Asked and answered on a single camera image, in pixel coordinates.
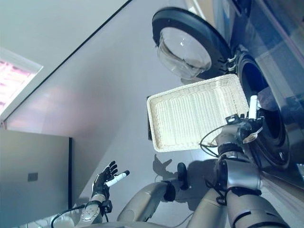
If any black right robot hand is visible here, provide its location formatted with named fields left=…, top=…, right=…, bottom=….
left=236, top=95, right=266, bottom=144

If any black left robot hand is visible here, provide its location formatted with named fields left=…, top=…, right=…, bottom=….
left=92, top=161, right=131, bottom=197

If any grey front-load washing machine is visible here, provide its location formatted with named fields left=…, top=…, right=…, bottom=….
left=213, top=0, right=304, bottom=182

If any round washing machine door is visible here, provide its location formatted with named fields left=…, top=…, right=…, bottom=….
left=152, top=7, right=235, bottom=80

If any silver left robot leg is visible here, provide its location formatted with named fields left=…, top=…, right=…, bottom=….
left=117, top=162, right=189, bottom=223

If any white wicker basket tray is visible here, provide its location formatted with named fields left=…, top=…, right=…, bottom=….
left=146, top=74, right=249, bottom=153

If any dark brown wooden stool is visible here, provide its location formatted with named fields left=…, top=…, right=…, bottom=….
left=147, top=115, right=154, bottom=141

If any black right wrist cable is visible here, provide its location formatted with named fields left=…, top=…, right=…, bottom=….
left=200, top=127, right=229, bottom=155

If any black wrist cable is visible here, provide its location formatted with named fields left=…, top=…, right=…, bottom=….
left=200, top=127, right=229, bottom=155
left=51, top=203, right=86, bottom=224

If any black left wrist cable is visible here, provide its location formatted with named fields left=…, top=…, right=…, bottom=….
left=51, top=203, right=86, bottom=224

